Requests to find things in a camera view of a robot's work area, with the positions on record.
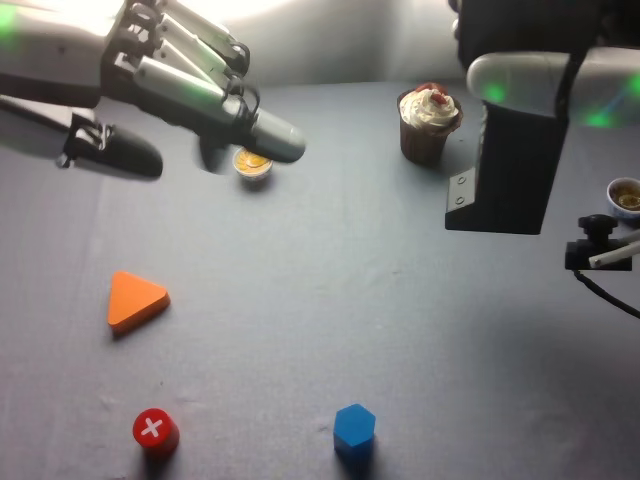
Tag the red cylinder block white cross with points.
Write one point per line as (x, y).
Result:
(154, 430)

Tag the orange triangle block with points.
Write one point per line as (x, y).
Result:
(132, 302)

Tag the black box with antenna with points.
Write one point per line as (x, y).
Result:
(515, 170)

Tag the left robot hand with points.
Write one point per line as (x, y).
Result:
(190, 85)

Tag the small cup of orange drink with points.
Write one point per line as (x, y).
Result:
(252, 170)

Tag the small bowl of green soup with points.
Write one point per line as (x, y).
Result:
(625, 200)

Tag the toy cupcake white cream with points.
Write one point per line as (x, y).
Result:
(429, 120)

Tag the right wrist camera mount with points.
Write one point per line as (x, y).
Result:
(595, 250)

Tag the blue hexagon block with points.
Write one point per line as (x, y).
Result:
(354, 427)

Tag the grey table cloth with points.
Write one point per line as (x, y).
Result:
(310, 310)

